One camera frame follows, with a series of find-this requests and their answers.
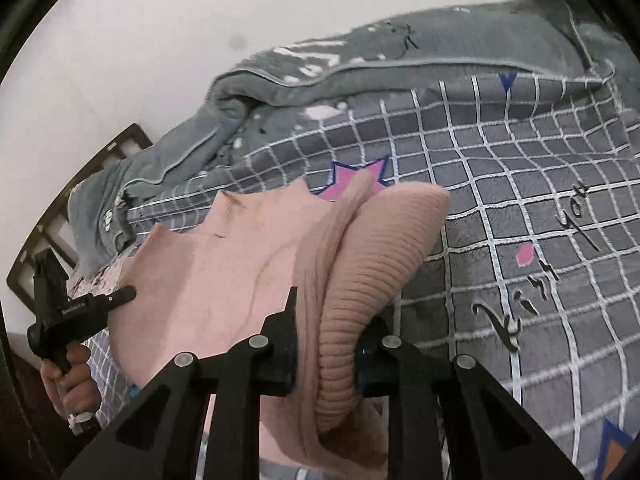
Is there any floral bed sheet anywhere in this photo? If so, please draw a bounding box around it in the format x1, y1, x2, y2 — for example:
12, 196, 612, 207
67, 264, 123, 306

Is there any grey fleece blanket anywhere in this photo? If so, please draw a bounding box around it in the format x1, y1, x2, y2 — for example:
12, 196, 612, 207
67, 0, 632, 277

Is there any dark wooden headboard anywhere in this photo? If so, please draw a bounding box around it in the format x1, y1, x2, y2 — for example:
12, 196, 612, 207
7, 122, 154, 307

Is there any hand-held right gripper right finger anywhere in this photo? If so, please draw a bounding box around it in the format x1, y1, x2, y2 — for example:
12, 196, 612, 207
354, 321, 587, 480

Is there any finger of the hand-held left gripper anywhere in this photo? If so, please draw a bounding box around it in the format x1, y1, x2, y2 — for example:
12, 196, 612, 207
102, 286, 137, 312

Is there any grey checked star quilt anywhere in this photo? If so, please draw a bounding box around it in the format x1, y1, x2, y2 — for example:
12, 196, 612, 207
80, 72, 640, 480

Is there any pink ribbed sweater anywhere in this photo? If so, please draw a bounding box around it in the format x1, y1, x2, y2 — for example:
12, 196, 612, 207
112, 172, 452, 480

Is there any person's left hand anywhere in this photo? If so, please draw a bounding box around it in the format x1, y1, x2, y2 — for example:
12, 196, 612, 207
40, 345, 102, 423

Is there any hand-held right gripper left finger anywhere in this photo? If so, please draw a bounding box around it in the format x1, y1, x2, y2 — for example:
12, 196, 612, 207
60, 287, 302, 480

